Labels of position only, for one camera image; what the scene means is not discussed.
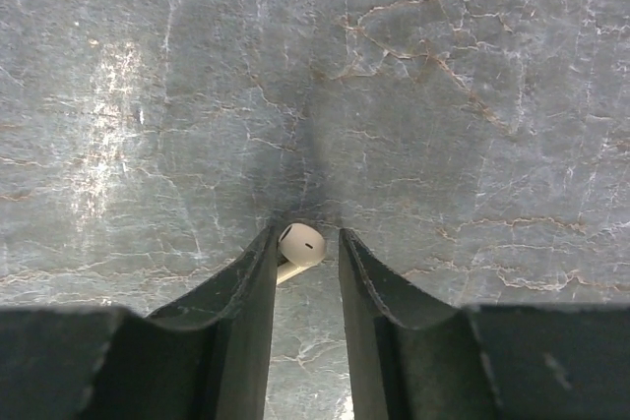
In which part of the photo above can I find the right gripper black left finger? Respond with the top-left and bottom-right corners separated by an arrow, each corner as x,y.
1,226 -> 278,419

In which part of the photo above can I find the beige earbud one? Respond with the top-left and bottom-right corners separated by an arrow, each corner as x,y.
277,222 -> 326,284

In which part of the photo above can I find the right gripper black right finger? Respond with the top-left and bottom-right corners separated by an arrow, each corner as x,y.
339,229 -> 629,419

